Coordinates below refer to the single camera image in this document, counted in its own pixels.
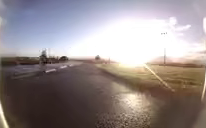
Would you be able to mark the white painted road line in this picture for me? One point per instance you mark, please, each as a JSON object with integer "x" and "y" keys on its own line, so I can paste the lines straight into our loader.
{"x": 51, "y": 70}

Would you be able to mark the dark round bush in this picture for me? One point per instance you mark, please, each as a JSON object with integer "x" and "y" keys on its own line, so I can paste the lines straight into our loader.
{"x": 63, "y": 58}

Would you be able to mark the small distant tree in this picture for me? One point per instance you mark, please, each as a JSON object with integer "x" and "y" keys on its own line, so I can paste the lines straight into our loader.
{"x": 97, "y": 57}

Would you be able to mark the dark asphalt road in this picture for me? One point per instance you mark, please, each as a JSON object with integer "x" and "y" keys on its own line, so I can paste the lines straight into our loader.
{"x": 77, "y": 96}

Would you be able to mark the long dark hedge row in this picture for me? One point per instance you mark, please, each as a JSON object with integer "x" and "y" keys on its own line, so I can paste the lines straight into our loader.
{"x": 19, "y": 61}

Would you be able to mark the grass verge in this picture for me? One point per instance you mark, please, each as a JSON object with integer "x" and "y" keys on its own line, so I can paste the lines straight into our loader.
{"x": 157, "y": 76}

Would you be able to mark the pole with lamps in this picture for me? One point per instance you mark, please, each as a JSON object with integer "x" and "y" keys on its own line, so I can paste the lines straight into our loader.
{"x": 164, "y": 55}

